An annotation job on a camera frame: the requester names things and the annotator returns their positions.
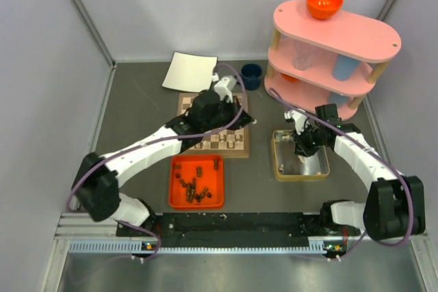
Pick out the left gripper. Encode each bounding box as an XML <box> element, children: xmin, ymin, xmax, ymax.
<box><xmin>201</xmin><ymin>95</ymin><xmax>253</xmax><ymax>132</ymax></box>

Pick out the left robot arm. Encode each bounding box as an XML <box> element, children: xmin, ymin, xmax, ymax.
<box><xmin>71</xmin><ymin>90</ymin><xmax>254</xmax><ymax>235</ymax></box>

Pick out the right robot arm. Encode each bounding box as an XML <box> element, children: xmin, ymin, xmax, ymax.
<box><xmin>284</xmin><ymin>104</ymin><xmax>426</xmax><ymax>241</ymax></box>

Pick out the wooden chess board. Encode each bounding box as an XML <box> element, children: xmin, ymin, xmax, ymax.
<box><xmin>177</xmin><ymin>93</ymin><xmax>250</xmax><ymax>159</ymax></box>

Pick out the dark rook chess piece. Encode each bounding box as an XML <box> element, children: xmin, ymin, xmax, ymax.
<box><xmin>196</xmin><ymin>166</ymin><xmax>203</xmax><ymax>178</ymax></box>

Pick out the dark long chess piece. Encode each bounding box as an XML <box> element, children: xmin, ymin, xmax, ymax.
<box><xmin>185</xmin><ymin>184</ymin><xmax>192</xmax><ymax>202</ymax></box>

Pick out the dark blue enamel mug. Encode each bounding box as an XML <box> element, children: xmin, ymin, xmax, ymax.
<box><xmin>240</xmin><ymin>63</ymin><xmax>262</xmax><ymax>91</ymax></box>

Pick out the small orange bowl lower shelf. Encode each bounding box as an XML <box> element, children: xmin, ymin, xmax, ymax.
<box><xmin>281</xmin><ymin>73</ymin><xmax>298</xmax><ymax>82</ymax></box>

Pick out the white square plate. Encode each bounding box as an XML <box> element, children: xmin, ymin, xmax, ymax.
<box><xmin>162</xmin><ymin>52</ymin><xmax>218</xmax><ymax>93</ymax></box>

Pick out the orange plastic tray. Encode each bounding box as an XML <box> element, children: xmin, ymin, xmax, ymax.
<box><xmin>168</xmin><ymin>155</ymin><xmax>225</xmax><ymax>211</ymax></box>

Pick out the pink three-tier shelf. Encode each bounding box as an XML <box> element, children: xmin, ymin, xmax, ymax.
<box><xmin>264</xmin><ymin>0</ymin><xmax>402</xmax><ymax>120</ymax></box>

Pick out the light blue plastic cup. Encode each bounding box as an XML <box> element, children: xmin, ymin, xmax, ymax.
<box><xmin>332</xmin><ymin>54</ymin><xmax>360</xmax><ymax>81</ymax></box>

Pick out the clear plastic cup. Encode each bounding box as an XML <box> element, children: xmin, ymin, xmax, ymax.
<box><xmin>292</xmin><ymin>40</ymin><xmax>318</xmax><ymax>70</ymax></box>

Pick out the orange plastic bowl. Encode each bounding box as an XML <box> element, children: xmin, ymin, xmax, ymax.
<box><xmin>306</xmin><ymin>0</ymin><xmax>344</xmax><ymax>20</ymax></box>

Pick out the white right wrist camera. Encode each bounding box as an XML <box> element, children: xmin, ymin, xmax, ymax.
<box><xmin>284</xmin><ymin>109</ymin><xmax>310</xmax><ymax>135</ymax></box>

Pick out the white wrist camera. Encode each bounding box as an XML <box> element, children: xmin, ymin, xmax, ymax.
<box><xmin>284</xmin><ymin>109</ymin><xmax>310</xmax><ymax>135</ymax></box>
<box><xmin>211</xmin><ymin>72</ymin><xmax>237</xmax><ymax>103</ymax></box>

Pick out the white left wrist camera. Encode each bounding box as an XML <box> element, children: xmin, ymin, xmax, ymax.
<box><xmin>211</xmin><ymin>72</ymin><xmax>237</xmax><ymax>103</ymax></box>

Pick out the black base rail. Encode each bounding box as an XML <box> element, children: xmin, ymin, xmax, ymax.
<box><xmin>116</xmin><ymin>212</ymin><xmax>362</xmax><ymax>247</ymax></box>

